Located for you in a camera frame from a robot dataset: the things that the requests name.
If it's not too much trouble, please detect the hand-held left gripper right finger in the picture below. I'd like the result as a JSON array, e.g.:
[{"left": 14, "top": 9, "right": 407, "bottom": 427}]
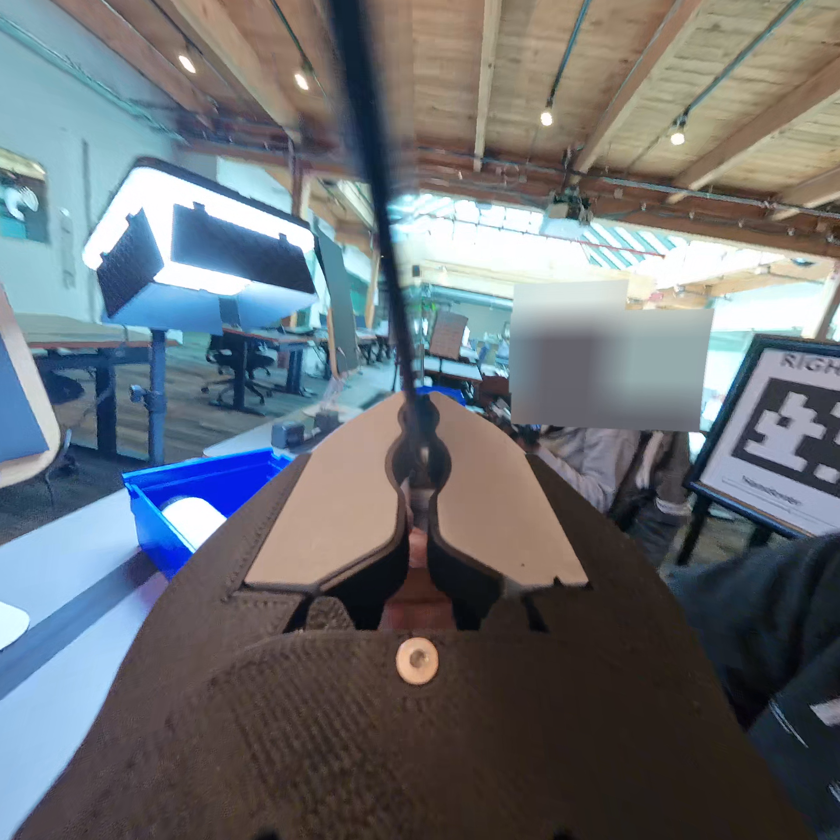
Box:
[{"left": 427, "top": 392, "right": 590, "bottom": 631}]

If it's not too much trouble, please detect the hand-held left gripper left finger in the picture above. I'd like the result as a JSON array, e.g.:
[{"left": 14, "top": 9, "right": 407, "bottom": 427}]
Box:
[{"left": 243, "top": 392, "right": 421, "bottom": 631}]

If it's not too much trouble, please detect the white bottle black cap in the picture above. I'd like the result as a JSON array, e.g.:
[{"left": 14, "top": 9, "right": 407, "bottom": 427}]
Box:
[{"left": 160, "top": 496, "right": 228, "bottom": 553}]

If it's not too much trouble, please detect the dark plate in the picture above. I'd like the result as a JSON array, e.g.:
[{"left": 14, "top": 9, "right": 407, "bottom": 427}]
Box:
[{"left": 325, "top": 0, "right": 438, "bottom": 503}]

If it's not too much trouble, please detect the person's right forearm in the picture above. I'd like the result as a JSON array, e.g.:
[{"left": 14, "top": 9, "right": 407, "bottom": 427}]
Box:
[{"left": 665, "top": 533, "right": 840, "bottom": 727}]

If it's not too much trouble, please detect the person's left hand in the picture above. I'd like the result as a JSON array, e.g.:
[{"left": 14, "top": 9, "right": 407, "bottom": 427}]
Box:
[{"left": 379, "top": 527, "right": 455, "bottom": 631}]

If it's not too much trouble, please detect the person's upper body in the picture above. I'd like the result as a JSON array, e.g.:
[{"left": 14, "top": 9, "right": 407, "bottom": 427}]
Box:
[{"left": 524, "top": 424, "right": 694, "bottom": 570}]

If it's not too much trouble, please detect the black office chair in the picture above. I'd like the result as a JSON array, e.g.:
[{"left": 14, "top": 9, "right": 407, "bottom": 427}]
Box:
[{"left": 199, "top": 330, "right": 278, "bottom": 408}]

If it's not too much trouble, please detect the wooden top desk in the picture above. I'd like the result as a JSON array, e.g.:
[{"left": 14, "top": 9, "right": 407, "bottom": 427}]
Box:
[
  {"left": 12, "top": 312, "right": 182, "bottom": 462},
  {"left": 222, "top": 325, "right": 330, "bottom": 416}
]

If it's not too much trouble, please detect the white flip chart board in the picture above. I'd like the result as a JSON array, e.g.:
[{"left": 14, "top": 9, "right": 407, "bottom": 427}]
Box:
[{"left": 428, "top": 309, "right": 471, "bottom": 360}]

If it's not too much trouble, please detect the black panel on white stand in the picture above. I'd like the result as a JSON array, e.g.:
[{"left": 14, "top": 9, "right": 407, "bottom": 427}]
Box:
[
  {"left": 307, "top": 218, "right": 364, "bottom": 429},
  {"left": 0, "top": 284, "right": 64, "bottom": 652}
]

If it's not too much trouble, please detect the studio softbox light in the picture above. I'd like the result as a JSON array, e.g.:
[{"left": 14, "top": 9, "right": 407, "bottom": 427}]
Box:
[{"left": 81, "top": 155, "right": 322, "bottom": 468}]

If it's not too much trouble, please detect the black framed marker sign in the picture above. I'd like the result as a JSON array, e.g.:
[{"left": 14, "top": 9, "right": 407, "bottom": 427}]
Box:
[{"left": 675, "top": 332, "right": 840, "bottom": 567}]

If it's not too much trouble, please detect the ceiling projector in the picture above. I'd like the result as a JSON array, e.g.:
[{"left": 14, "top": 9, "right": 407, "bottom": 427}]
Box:
[{"left": 538, "top": 189, "right": 596, "bottom": 240}]

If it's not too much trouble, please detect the black-sleeved operator arm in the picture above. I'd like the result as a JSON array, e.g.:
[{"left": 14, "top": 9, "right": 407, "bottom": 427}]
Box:
[{"left": 747, "top": 655, "right": 840, "bottom": 836}]

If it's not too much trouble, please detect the dark wall poster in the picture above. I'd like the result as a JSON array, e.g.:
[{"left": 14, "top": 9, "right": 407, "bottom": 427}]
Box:
[{"left": 0, "top": 146, "right": 51, "bottom": 246}]

